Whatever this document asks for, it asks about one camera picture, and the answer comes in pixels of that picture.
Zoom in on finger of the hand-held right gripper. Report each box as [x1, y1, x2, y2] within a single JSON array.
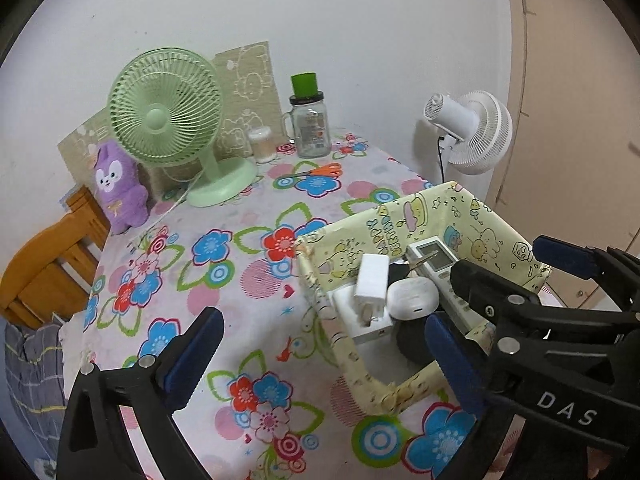
[[450, 258, 627, 356], [532, 234, 640, 312]]

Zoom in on glass jar with green lid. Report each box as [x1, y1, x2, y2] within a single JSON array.
[[281, 73, 332, 158]]

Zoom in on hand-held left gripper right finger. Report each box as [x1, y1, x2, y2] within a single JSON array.
[[424, 311, 521, 480]]

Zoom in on white remote control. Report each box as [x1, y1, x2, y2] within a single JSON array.
[[405, 240, 481, 333]]

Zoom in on clear cotton swab jar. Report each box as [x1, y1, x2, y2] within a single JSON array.
[[248, 126, 277, 163]]

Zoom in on black rounded case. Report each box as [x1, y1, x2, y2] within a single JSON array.
[[395, 312, 441, 363]]

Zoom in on wooden bed headboard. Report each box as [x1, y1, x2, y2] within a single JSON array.
[[0, 185, 111, 326]]

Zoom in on pale oval earbuds case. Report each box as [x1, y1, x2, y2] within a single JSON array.
[[387, 278, 441, 320]]

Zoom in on green cartoon printed board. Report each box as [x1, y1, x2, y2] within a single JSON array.
[[56, 40, 281, 196]]

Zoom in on white charger block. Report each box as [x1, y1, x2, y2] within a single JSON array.
[[332, 285, 396, 345]]

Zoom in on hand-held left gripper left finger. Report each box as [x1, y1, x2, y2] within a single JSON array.
[[55, 305, 225, 480]]

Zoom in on white plug charger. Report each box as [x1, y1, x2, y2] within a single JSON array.
[[353, 254, 391, 322]]

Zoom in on beige door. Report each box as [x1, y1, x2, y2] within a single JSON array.
[[487, 0, 640, 311]]

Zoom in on white standing fan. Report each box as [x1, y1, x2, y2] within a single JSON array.
[[424, 91, 514, 176]]

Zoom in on yellow cartoon fabric storage box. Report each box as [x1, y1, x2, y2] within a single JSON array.
[[294, 181, 553, 416]]

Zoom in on purple plush toy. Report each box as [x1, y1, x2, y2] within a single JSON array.
[[92, 141, 150, 235]]

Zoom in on grey plaid bedding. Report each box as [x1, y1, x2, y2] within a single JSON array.
[[0, 320, 68, 461]]

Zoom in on green desk fan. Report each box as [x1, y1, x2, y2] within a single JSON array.
[[108, 47, 258, 208]]

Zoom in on floral tablecloth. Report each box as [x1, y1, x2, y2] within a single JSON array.
[[80, 132, 526, 480]]

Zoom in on orange handled scissors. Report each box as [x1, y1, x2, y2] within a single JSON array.
[[276, 162, 343, 183]]

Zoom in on white fan cable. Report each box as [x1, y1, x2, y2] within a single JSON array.
[[150, 172, 206, 226]]

